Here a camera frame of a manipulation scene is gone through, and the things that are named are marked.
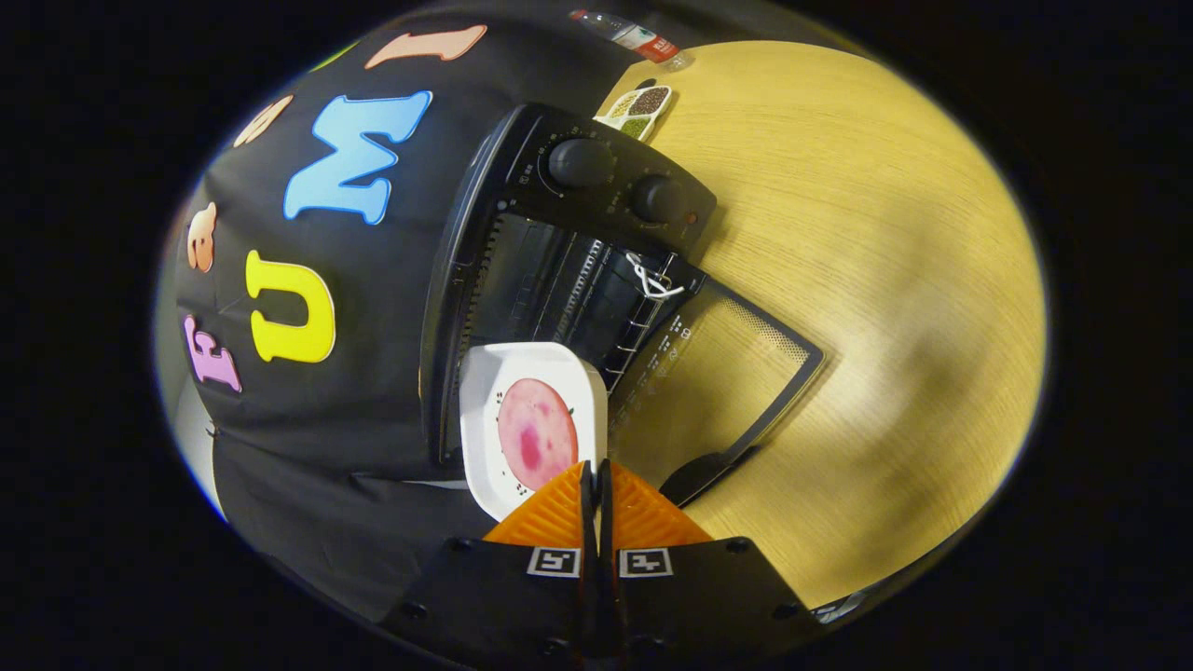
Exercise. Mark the black toaster oven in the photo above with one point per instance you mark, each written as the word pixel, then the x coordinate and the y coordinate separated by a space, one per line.
pixel 606 200

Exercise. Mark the white divided dish with beans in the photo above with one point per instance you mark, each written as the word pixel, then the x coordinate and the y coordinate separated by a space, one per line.
pixel 648 101

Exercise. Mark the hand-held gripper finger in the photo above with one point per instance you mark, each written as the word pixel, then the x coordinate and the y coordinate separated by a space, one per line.
pixel 588 522
pixel 605 522

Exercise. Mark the black backdrop cloth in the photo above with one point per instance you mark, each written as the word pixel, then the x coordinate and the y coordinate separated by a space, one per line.
pixel 373 419

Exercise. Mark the clear water bottle red label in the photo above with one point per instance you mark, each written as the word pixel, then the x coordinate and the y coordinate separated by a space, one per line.
pixel 638 39

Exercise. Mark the pink ham slice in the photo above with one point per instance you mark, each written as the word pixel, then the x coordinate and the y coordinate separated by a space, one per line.
pixel 541 429

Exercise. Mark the white square plate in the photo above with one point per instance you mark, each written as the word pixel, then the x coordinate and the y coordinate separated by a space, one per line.
pixel 485 438

